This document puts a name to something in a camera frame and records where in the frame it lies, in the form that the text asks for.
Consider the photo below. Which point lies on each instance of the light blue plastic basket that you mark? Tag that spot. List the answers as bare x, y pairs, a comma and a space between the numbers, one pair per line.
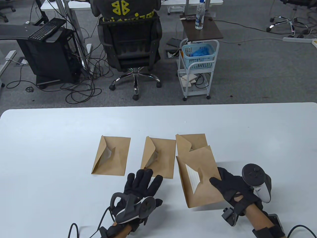
198, 65

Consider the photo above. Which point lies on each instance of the yellow white box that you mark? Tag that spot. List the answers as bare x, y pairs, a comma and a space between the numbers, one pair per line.
314, 43

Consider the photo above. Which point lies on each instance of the grey left hand controller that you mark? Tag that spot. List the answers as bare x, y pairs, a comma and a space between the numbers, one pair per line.
131, 208

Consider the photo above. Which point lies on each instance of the clear plastic water bottle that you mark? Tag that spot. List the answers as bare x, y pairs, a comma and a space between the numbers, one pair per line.
200, 14

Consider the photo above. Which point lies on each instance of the black floor box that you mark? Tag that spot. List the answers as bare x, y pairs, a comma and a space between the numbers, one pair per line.
173, 42

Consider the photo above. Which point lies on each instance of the white desk foot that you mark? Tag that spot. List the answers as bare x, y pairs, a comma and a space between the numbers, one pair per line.
10, 55

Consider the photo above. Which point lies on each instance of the grey right hand controller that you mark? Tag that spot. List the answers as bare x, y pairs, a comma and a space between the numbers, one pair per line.
255, 173

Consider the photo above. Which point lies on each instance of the blue gloves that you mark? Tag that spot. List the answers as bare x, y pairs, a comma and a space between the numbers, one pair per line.
200, 52

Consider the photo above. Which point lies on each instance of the black swivel chair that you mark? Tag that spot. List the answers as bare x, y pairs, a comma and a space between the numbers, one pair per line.
7, 9

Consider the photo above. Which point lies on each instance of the black computer tower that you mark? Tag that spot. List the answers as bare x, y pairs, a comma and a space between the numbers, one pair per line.
49, 59

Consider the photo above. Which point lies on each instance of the black desk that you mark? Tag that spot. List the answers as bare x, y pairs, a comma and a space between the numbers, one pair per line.
12, 31

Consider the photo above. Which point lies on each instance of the grey floor outlet box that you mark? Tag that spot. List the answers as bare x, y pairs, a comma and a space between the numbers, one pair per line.
22, 62

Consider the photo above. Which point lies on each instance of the black right forearm module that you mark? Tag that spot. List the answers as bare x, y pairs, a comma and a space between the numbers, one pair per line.
277, 220

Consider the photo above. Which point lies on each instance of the dark brown side table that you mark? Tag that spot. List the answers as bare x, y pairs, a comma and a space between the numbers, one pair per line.
208, 31

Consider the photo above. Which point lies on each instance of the person's left hand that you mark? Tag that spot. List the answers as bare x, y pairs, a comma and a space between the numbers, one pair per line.
141, 181

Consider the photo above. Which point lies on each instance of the beige boxes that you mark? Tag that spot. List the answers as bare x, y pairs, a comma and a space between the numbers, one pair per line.
190, 78

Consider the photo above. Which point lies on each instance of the person's left forearm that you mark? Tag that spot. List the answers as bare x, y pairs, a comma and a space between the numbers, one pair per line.
122, 231

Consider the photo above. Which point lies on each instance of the white power strip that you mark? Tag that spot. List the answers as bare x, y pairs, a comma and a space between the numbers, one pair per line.
297, 40

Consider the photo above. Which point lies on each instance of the white lined paper sheet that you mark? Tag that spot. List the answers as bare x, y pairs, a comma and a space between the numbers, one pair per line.
194, 177

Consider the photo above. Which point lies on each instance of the black keyboard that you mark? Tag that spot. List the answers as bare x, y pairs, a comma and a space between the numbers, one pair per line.
45, 29

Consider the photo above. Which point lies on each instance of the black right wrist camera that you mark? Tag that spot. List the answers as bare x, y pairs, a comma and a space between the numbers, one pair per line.
229, 216

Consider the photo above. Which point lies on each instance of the white rolling cart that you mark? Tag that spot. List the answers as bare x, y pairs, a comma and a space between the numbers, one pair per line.
197, 93

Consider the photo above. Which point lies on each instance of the office chair chrome base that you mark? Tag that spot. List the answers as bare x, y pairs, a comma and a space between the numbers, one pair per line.
290, 21

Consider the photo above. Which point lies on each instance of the black mesh office chair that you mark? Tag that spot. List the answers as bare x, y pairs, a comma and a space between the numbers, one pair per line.
128, 37

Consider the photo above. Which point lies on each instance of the grey hand controller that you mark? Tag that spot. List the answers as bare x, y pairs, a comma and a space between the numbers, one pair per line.
131, 208
255, 173

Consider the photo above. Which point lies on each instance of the brown paper envelope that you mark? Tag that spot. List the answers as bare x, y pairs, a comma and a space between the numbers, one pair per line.
195, 141
164, 158
116, 158
208, 161

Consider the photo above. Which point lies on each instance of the person's right forearm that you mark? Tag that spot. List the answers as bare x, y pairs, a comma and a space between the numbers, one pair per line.
257, 218

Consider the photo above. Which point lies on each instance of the black left forearm module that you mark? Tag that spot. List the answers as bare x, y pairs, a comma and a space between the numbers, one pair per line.
106, 233

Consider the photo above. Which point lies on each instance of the person's right hand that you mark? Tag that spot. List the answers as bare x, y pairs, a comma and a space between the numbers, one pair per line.
230, 188

